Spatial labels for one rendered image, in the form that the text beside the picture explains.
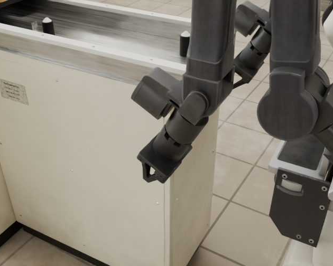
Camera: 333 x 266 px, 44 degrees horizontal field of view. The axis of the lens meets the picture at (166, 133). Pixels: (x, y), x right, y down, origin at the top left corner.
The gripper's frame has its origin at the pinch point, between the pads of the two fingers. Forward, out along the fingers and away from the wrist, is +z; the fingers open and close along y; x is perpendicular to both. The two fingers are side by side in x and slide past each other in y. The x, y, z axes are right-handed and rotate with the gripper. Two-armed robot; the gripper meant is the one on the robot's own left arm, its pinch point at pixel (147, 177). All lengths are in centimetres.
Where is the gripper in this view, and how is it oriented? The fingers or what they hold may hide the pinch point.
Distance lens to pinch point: 80.7
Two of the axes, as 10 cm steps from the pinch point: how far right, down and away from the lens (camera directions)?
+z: -4.1, 6.2, 6.7
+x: 7.8, 6.2, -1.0
